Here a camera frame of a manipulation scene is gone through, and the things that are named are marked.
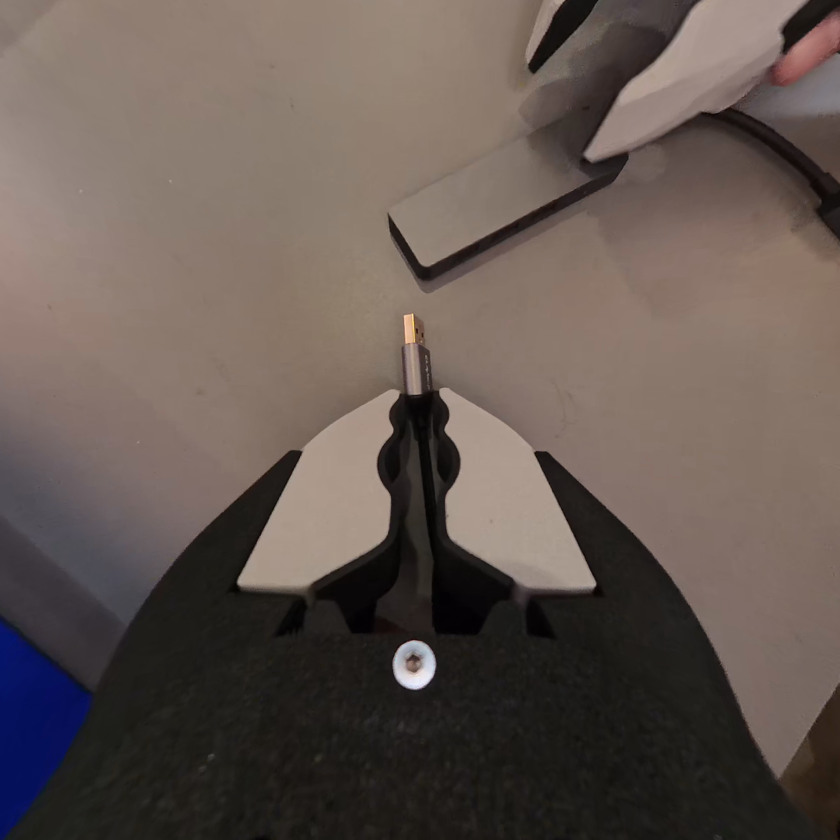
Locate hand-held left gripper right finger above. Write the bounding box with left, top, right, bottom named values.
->
left=430, top=386, right=598, bottom=635

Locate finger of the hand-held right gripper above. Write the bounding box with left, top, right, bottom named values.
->
left=583, top=0, right=812, bottom=165
left=525, top=0, right=599, bottom=74

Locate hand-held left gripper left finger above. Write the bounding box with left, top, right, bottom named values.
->
left=236, top=388, right=413, bottom=635

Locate braided usb cable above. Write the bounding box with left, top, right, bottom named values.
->
left=402, top=314, right=438, bottom=513

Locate grey usb hub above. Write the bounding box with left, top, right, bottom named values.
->
left=387, top=108, right=840, bottom=277

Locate blue plastic bin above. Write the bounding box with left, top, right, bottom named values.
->
left=0, top=613, right=93, bottom=809

